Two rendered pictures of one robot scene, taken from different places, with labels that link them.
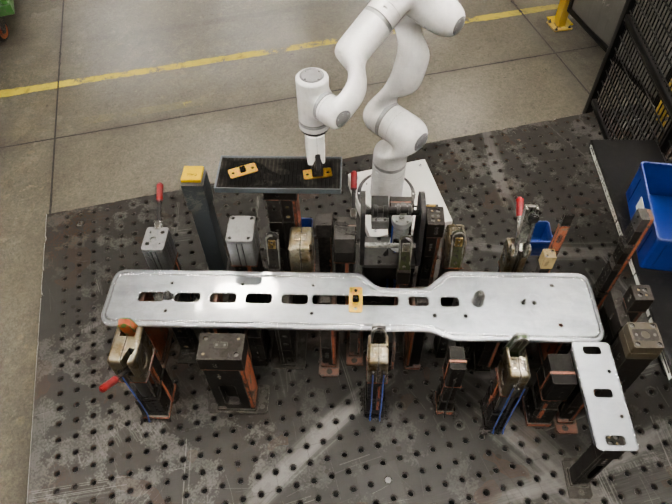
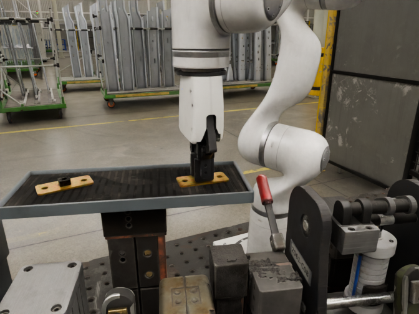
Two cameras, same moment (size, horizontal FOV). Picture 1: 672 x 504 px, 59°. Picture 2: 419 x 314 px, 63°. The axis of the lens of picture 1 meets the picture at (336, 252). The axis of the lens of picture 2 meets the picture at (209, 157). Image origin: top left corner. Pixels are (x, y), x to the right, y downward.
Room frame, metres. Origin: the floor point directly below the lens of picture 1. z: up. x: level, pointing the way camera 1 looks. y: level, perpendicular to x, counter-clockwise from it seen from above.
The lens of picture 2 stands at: (0.74, 0.14, 1.39)
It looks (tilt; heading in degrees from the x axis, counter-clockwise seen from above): 20 degrees down; 349
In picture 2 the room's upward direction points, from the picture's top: straight up
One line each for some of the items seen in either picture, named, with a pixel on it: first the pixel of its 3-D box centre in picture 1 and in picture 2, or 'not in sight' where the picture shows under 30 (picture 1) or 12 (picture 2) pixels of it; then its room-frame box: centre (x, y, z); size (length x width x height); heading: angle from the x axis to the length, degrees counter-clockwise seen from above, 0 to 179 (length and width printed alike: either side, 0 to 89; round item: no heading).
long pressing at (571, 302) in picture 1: (348, 302); not in sight; (0.91, -0.03, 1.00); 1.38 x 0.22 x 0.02; 87
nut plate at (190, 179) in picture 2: (317, 172); (202, 176); (1.25, 0.05, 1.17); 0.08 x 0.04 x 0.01; 96
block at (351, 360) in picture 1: (355, 324); not in sight; (0.93, -0.05, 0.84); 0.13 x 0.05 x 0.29; 177
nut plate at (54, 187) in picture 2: (242, 169); (64, 182); (1.27, 0.27, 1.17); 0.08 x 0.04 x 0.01; 111
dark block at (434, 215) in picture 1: (427, 259); not in sight; (1.12, -0.29, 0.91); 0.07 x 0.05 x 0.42; 177
